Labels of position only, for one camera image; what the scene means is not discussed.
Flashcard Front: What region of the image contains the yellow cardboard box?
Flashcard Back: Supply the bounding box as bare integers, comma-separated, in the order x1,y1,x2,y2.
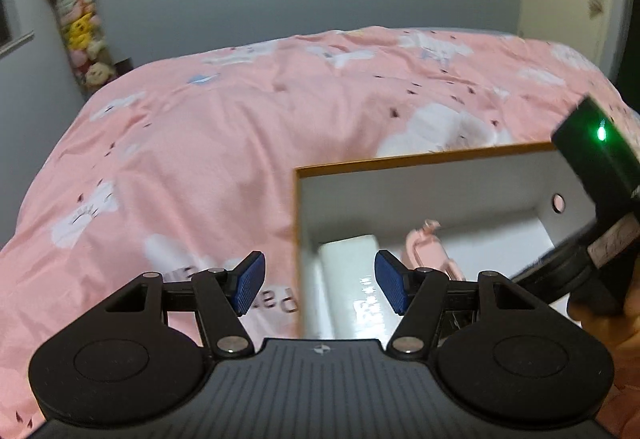
292,142,598,345

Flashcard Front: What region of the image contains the person's right hand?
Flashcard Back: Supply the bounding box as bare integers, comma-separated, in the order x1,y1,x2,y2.
567,301,640,439

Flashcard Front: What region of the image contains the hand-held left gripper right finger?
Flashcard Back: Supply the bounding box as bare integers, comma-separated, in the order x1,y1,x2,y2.
375,249,538,359

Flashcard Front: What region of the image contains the white glossy box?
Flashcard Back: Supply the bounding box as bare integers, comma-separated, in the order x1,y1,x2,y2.
317,235,401,340

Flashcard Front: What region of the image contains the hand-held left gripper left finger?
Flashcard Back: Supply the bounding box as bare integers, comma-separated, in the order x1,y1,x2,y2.
102,251,266,360

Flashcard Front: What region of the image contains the pink plastic clip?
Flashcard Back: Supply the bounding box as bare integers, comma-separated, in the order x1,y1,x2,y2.
405,218,468,282

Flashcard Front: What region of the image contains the window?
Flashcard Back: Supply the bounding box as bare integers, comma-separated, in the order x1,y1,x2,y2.
0,0,36,55

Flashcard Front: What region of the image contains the pink printed blanket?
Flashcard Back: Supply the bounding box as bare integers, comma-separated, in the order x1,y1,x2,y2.
0,25,640,430

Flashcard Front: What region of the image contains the column of plush toys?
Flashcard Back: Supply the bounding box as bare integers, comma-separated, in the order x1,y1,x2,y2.
39,0,118,92

